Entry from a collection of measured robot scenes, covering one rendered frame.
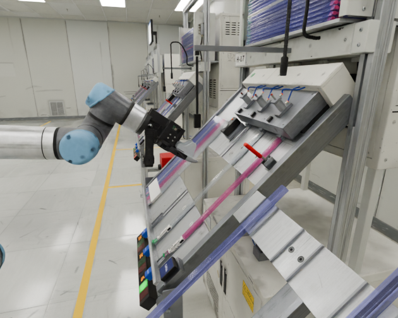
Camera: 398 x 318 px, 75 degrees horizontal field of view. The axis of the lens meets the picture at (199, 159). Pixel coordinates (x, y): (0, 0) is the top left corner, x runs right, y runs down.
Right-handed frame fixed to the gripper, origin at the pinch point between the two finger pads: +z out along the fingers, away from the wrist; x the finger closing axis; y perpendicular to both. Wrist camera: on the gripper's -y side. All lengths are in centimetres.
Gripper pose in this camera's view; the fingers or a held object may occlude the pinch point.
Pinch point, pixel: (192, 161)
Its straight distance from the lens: 82.3
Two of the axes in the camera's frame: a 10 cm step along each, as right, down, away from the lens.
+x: -2.5, -2.9, 9.2
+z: 7.9, 4.8, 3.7
